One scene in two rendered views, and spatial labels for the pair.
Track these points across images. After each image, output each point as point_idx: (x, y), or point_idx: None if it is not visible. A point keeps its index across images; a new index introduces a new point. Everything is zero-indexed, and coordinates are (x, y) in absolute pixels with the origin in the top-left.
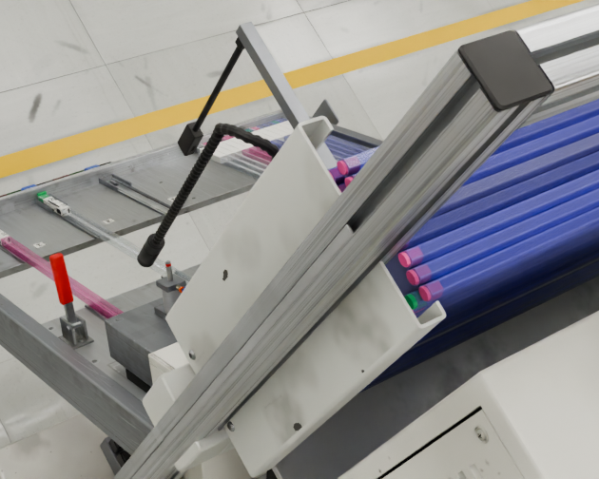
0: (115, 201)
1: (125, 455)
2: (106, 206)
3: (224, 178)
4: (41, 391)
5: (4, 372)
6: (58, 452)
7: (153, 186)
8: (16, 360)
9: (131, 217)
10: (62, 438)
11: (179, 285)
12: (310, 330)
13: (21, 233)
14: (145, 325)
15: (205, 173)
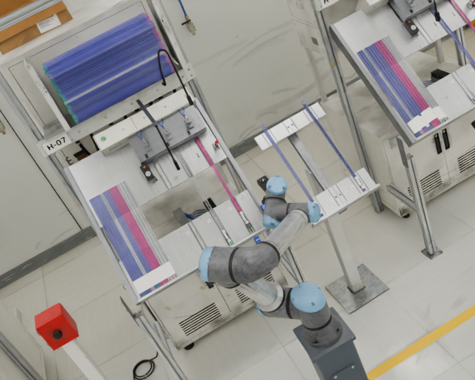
0: (206, 237)
1: (216, 206)
2: (209, 234)
3: (169, 246)
4: (259, 346)
5: (273, 349)
6: None
7: (194, 246)
8: (268, 354)
9: (201, 222)
10: None
11: (186, 117)
12: None
13: (237, 219)
14: (196, 121)
15: (175, 253)
